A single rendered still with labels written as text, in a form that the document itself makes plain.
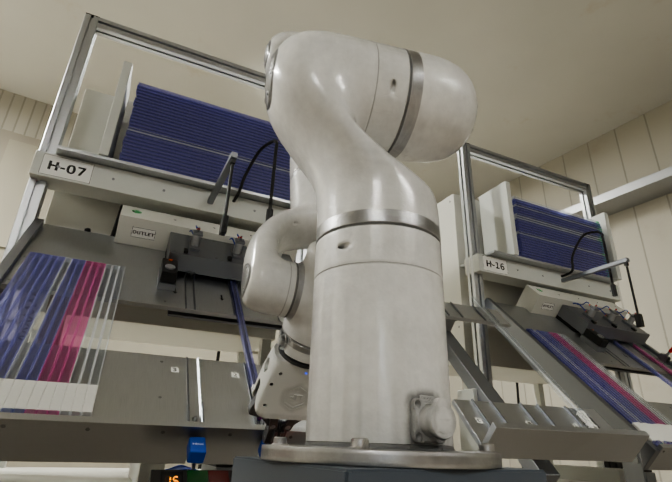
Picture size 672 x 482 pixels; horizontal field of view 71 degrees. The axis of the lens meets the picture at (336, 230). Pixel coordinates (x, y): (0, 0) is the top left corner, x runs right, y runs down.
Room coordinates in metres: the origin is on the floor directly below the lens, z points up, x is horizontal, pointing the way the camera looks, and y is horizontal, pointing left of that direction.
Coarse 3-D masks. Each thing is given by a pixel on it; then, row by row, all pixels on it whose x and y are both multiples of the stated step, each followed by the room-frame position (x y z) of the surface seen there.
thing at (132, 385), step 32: (128, 352) 0.87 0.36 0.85; (128, 384) 0.82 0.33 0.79; (160, 384) 0.84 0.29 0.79; (192, 384) 0.87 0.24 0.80; (224, 384) 0.90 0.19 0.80; (96, 416) 0.75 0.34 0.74; (128, 416) 0.77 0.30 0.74; (160, 416) 0.79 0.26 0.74; (192, 416) 0.82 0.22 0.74; (224, 416) 0.84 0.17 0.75
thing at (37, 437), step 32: (0, 416) 0.67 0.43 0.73; (32, 416) 0.69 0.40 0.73; (64, 416) 0.70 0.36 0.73; (0, 448) 0.70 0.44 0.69; (32, 448) 0.71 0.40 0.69; (64, 448) 0.73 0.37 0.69; (96, 448) 0.75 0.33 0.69; (128, 448) 0.76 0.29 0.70; (160, 448) 0.78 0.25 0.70; (224, 448) 0.82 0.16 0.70; (256, 448) 0.84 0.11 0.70
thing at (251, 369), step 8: (232, 280) 1.18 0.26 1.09; (232, 288) 1.15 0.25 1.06; (232, 296) 1.14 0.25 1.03; (240, 304) 1.10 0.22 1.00; (240, 312) 1.08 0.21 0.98; (240, 320) 1.05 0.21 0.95; (240, 328) 1.03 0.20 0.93; (240, 336) 1.02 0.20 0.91; (248, 336) 1.02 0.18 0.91; (248, 344) 0.99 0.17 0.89; (248, 352) 0.97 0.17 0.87; (248, 360) 0.95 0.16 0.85; (248, 368) 0.94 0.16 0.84; (248, 376) 0.94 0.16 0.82; (256, 376) 0.93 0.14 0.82
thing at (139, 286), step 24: (48, 240) 1.06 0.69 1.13; (72, 240) 1.09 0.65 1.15; (96, 240) 1.13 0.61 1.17; (120, 264) 1.08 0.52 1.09; (144, 264) 1.12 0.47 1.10; (144, 288) 1.04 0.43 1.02; (192, 288) 1.11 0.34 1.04; (216, 288) 1.15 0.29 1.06; (240, 288) 1.19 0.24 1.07; (168, 312) 1.08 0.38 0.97; (192, 312) 1.05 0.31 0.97; (216, 312) 1.07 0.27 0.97
